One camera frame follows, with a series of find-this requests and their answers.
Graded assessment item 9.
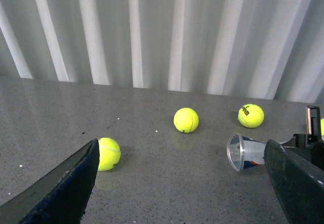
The leftmost yellow tennis ball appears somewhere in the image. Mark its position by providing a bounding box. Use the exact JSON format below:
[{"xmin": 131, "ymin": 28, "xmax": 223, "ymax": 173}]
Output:
[{"xmin": 98, "ymin": 137, "xmax": 121, "ymax": 171}]

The plain yellow tennis ball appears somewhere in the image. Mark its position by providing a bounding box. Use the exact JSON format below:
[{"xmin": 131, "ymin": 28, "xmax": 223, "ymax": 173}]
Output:
[{"xmin": 173, "ymin": 107, "xmax": 199, "ymax": 133}]

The white pleated curtain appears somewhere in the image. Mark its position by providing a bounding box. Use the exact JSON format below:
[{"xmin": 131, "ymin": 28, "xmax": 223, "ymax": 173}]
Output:
[{"xmin": 1, "ymin": 0, "xmax": 323, "ymax": 104}]

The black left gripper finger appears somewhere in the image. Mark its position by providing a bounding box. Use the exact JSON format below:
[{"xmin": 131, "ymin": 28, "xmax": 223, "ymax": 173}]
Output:
[{"xmin": 1, "ymin": 139, "xmax": 99, "ymax": 223}]

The clear Wilson tennis ball can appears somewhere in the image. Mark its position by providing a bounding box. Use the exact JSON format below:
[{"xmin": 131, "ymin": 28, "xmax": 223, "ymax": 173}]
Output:
[{"xmin": 227, "ymin": 133, "xmax": 267, "ymax": 171}]

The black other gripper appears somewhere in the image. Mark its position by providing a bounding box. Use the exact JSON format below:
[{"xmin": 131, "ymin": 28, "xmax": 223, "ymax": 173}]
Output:
[{"xmin": 264, "ymin": 106, "xmax": 323, "ymax": 223}]

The yellow Wilson logo tennis ball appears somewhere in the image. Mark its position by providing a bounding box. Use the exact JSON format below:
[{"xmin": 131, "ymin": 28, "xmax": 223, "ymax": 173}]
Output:
[{"xmin": 238, "ymin": 104, "xmax": 264, "ymax": 128}]

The rightmost yellow tennis ball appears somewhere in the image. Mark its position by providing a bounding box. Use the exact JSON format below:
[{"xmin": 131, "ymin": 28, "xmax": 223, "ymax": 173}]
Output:
[{"xmin": 320, "ymin": 118, "xmax": 324, "ymax": 136}]

